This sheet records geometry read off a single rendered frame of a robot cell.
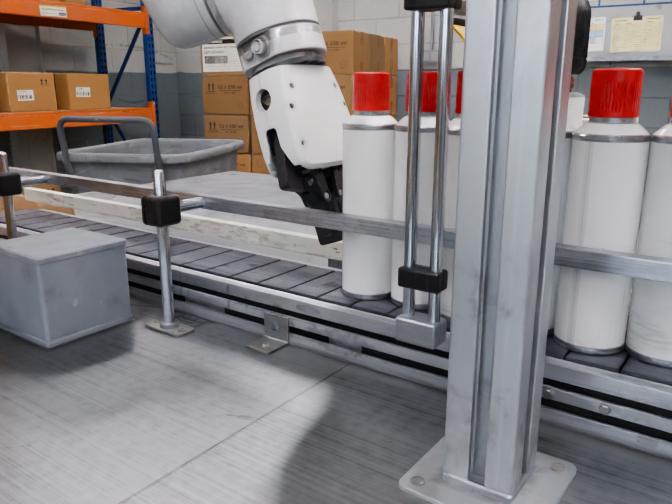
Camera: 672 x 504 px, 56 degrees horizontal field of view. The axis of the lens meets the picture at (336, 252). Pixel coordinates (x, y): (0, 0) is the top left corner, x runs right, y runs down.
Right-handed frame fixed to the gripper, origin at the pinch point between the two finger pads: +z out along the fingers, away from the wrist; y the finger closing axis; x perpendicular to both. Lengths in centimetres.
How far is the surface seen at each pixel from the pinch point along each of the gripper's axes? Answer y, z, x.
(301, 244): 2.9, 1.5, 7.1
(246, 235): 2.9, -1.2, 15.0
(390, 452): -15.9, 16.2, -11.8
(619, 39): 414, -62, 49
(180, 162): 125, -40, 165
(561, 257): -4.4, 6.9, -22.6
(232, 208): -4.4, -4.1, 8.3
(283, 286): -3.7, 4.8, 5.2
